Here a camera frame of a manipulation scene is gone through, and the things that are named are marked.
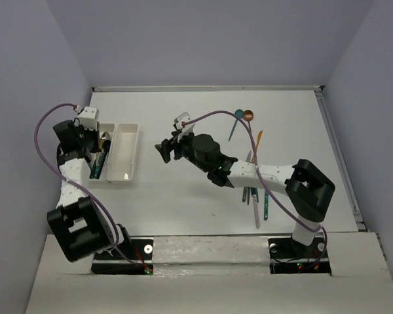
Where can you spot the copper metal spoon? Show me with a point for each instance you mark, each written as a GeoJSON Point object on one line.
{"type": "Point", "coordinates": [248, 117]}

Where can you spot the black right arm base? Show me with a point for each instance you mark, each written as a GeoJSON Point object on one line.
{"type": "Point", "coordinates": [290, 257]}

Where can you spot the orange plastic knife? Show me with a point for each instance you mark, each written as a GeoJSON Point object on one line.
{"type": "Point", "coordinates": [259, 136]}

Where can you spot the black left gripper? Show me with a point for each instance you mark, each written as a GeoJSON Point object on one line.
{"type": "Point", "coordinates": [95, 134]}

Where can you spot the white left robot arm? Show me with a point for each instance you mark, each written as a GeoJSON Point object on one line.
{"type": "Point", "coordinates": [80, 226]}

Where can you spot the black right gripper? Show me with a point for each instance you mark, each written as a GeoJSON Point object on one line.
{"type": "Point", "coordinates": [167, 145]}

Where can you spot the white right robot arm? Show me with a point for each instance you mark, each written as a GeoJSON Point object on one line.
{"type": "Point", "coordinates": [308, 189]}

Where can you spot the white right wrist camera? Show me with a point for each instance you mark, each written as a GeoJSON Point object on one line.
{"type": "Point", "coordinates": [183, 125]}

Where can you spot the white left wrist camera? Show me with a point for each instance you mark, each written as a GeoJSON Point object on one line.
{"type": "Point", "coordinates": [88, 118]}

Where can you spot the teal plastic spoon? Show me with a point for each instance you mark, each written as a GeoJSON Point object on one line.
{"type": "Point", "coordinates": [239, 113]}

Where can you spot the gold metal spoon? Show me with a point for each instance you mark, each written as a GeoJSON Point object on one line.
{"type": "Point", "coordinates": [104, 142]}

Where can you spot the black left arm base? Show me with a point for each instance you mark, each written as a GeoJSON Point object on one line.
{"type": "Point", "coordinates": [133, 256]}

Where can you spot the knife with pink handle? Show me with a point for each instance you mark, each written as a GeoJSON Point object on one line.
{"type": "Point", "coordinates": [255, 207]}

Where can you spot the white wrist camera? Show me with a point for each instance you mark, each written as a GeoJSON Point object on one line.
{"type": "Point", "coordinates": [183, 125]}
{"type": "Point", "coordinates": [88, 118]}

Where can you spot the silver spoon teal handle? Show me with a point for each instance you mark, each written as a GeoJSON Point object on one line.
{"type": "Point", "coordinates": [95, 167]}

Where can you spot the white right container tray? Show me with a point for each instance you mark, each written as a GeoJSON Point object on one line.
{"type": "Point", "coordinates": [122, 155]}

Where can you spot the knife with teal handle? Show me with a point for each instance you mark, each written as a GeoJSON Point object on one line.
{"type": "Point", "coordinates": [266, 206]}

